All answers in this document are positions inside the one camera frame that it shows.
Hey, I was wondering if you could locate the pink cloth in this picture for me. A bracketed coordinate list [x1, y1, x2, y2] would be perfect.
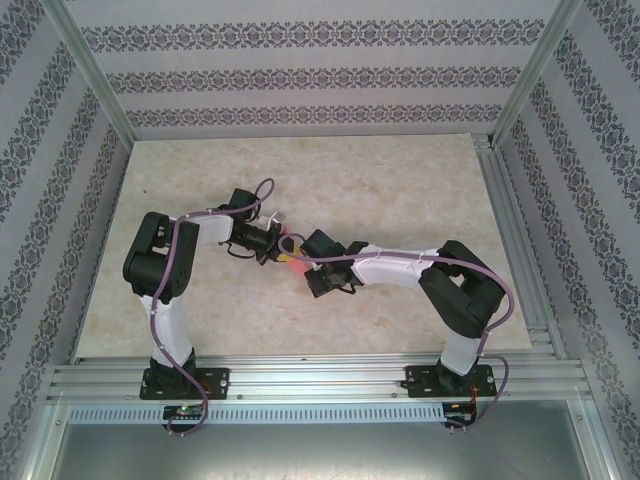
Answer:
[283, 224, 315, 277]

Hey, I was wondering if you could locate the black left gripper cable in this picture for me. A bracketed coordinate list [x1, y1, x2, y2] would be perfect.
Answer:
[222, 239, 256, 260]

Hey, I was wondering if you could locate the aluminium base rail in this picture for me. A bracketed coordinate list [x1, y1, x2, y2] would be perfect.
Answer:
[47, 352, 594, 405]

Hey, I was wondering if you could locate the slotted grey cable duct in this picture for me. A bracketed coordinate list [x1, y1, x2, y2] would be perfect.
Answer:
[67, 403, 447, 424]

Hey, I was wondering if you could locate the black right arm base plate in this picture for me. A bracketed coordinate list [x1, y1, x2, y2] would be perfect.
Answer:
[405, 364, 497, 400]

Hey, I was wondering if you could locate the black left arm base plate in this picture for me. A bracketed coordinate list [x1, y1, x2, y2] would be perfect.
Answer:
[141, 367, 231, 401]

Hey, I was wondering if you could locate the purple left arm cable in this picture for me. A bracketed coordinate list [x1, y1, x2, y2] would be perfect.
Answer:
[149, 178, 276, 440]

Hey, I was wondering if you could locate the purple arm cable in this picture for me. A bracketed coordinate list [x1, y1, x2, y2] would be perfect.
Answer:
[278, 234, 517, 432]
[149, 178, 276, 440]

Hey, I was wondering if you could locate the aluminium side rail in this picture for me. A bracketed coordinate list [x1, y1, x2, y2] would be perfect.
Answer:
[472, 132, 569, 360]

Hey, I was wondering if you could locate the aluminium frame post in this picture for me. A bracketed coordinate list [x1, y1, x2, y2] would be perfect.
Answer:
[43, 0, 137, 146]
[488, 0, 585, 149]

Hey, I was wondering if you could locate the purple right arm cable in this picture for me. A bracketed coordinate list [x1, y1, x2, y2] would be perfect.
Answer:
[278, 234, 517, 432]

